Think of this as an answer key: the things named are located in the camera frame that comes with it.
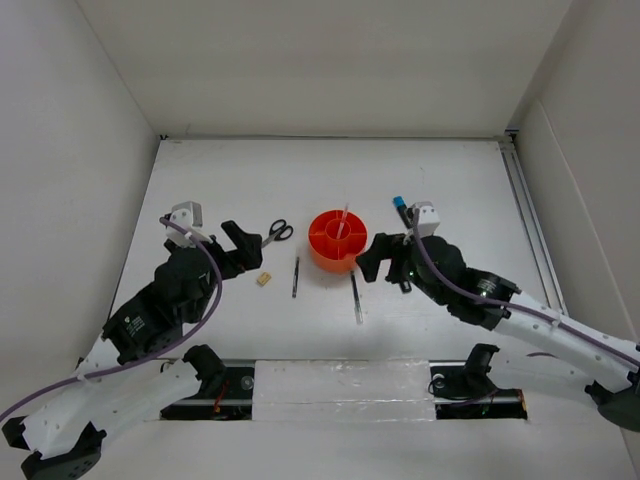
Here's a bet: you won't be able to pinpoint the orange round compartment organizer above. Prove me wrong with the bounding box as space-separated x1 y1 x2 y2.
308 210 368 274

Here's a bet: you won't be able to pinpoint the aluminium side rail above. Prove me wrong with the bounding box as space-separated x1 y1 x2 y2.
498 131 567 313

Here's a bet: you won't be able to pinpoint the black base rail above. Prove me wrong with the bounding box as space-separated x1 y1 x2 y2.
160 360 528 423

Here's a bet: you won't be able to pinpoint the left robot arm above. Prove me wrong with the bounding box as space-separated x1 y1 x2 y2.
1 217 262 479

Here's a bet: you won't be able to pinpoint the black clear gel pen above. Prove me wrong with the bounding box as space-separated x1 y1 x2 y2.
350 270 363 325

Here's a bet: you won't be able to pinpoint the pink translucent pen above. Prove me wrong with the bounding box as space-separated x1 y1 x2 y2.
336 203 349 240

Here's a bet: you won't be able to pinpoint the black handled scissors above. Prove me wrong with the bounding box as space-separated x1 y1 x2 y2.
261 219 294 248

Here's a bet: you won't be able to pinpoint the small tan eraser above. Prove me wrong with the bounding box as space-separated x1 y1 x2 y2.
256 272 271 287

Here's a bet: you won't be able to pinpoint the pink capped black highlighter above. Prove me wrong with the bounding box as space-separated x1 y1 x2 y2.
399 281 412 294

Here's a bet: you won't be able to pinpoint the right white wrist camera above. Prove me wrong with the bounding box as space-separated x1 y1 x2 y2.
408 201 440 238

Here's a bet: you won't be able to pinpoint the blue capped black highlighter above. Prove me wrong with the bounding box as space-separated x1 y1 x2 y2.
392 196 411 223

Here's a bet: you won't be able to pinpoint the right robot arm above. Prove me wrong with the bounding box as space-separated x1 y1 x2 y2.
356 233 639 432

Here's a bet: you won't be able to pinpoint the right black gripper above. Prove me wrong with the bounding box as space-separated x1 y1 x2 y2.
355 232 448 306

